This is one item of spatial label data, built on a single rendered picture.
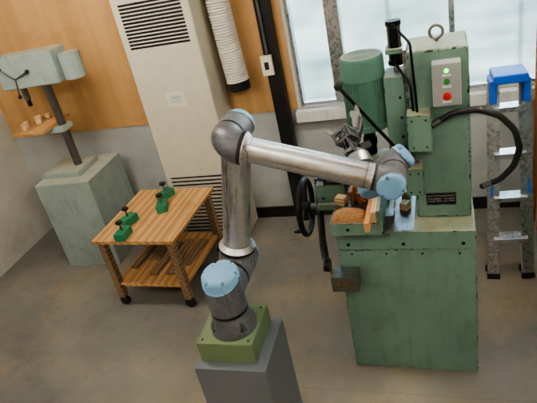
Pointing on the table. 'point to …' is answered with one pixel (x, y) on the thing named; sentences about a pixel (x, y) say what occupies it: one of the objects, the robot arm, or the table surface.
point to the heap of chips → (346, 215)
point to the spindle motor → (364, 85)
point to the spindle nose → (371, 142)
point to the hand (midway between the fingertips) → (342, 117)
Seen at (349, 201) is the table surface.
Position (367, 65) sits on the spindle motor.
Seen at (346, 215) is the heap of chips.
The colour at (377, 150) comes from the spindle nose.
